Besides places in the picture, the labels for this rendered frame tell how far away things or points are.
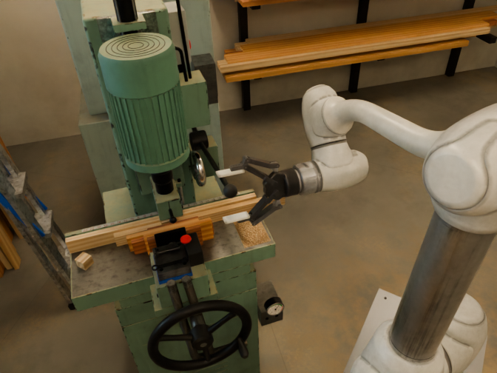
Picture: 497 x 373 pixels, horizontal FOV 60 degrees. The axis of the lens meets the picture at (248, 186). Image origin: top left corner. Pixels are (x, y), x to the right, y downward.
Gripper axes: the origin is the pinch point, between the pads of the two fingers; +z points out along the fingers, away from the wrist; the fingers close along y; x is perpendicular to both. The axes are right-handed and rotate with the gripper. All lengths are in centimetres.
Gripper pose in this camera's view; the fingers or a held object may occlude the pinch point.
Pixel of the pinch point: (224, 197)
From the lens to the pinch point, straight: 114.8
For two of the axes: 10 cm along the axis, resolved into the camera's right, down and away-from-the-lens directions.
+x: 3.0, 4.0, -8.7
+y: -1.0, -8.9, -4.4
